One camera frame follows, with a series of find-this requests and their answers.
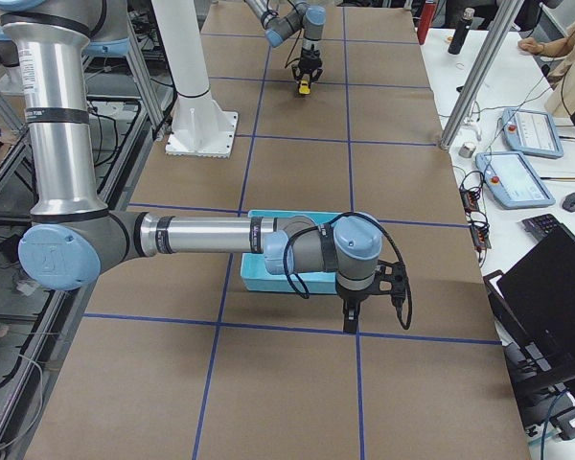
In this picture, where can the yellow beetle toy car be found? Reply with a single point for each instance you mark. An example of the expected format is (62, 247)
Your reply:
(304, 88)

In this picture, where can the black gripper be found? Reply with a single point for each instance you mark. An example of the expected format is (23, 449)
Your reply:
(308, 60)
(352, 297)

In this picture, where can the far blue teach pendant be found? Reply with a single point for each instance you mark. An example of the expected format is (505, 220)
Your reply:
(531, 132)

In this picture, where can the black bottle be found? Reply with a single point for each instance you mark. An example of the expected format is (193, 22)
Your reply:
(461, 31)

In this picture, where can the aluminium frame post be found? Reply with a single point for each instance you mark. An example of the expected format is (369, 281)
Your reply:
(501, 25)

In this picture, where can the near blue teach pendant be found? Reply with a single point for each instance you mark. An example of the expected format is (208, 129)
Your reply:
(512, 180)

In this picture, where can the black laptop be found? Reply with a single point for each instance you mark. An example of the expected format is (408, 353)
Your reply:
(535, 302)

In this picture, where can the black computer mouse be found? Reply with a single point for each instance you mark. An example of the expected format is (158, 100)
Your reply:
(569, 203)

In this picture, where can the small silver metal cylinder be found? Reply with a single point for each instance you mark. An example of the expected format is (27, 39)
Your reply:
(467, 150)

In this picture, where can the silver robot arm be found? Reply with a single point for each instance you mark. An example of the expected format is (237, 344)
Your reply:
(303, 17)
(75, 237)

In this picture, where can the black keyboard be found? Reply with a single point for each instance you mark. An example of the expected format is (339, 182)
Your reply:
(540, 226)

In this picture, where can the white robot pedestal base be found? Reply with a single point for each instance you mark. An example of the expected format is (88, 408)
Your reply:
(199, 126)

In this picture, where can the blue teach pendant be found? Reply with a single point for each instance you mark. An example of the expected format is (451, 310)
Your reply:
(531, 132)
(512, 180)

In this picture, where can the red cylinder bottle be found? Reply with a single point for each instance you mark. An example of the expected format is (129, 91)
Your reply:
(425, 21)

